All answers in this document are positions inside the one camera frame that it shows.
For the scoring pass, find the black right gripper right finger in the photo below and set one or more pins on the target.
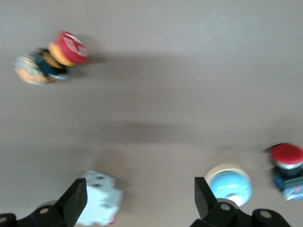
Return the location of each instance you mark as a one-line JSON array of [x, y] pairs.
[[206, 205]]

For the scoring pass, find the light blue dome bell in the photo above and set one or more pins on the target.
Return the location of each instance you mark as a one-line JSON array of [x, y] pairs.
[[227, 186]]

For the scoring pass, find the red mushroom push button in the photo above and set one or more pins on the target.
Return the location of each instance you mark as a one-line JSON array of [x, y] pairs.
[[286, 154]]

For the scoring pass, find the brown table mat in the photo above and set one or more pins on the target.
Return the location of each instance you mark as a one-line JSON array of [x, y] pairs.
[[165, 94]]

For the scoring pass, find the white circuit breaker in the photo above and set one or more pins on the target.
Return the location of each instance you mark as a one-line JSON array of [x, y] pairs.
[[104, 198]]

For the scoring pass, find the red yellow emergency stop button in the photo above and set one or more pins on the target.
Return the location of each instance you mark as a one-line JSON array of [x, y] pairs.
[[66, 49]]

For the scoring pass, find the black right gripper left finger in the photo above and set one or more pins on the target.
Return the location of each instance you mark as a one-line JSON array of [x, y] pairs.
[[73, 201]]

